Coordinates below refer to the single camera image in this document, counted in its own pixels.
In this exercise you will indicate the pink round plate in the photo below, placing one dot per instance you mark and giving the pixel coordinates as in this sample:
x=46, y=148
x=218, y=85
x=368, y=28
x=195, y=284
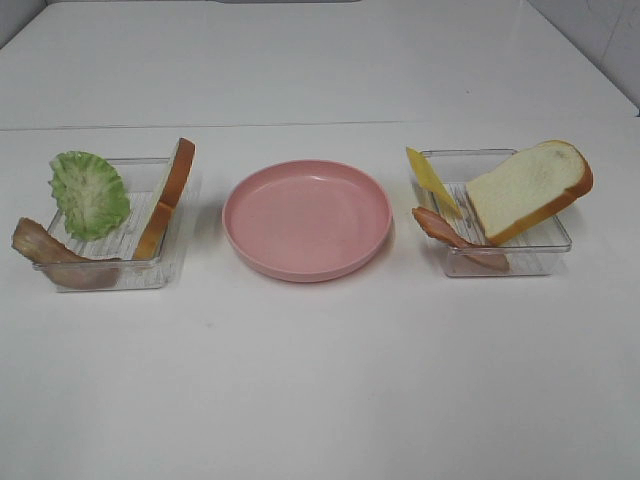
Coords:
x=307, y=220

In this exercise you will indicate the bread slice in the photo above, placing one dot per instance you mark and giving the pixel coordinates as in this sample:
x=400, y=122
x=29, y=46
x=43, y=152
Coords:
x=527, y=188
x=165, y=201

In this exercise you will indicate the clear plastic container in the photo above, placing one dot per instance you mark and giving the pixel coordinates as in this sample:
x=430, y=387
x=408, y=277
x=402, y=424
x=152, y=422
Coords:
x=109, y=263
x=535, y=252

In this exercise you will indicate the yellow cheese slice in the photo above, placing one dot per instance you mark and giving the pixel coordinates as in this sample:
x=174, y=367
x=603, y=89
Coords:
x=429, y=180

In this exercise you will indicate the green lettuce leaf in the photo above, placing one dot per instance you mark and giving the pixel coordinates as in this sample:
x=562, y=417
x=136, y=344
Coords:
x=90, y=193

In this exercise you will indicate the bacon strip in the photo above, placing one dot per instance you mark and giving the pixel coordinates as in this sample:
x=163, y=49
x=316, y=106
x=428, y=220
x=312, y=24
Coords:
x=45, y=250
x=435, y=226

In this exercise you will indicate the left clear plastic container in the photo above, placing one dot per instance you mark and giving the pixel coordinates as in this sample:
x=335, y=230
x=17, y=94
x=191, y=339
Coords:
x=109, y=263

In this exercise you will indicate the right clear plastic container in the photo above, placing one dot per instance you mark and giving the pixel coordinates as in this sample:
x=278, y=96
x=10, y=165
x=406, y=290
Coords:
x=535, y=252

